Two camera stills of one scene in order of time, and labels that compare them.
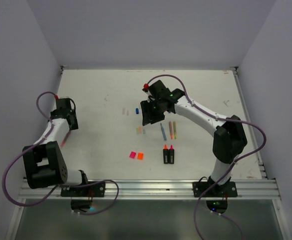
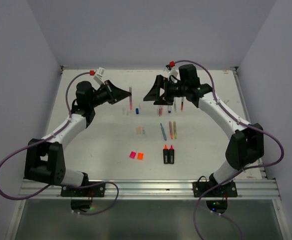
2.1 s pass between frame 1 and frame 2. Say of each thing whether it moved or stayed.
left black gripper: moved
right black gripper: moved
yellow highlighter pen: stayed
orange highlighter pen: stayed
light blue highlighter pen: stayed
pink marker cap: stayed
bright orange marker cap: stayed
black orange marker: stayed
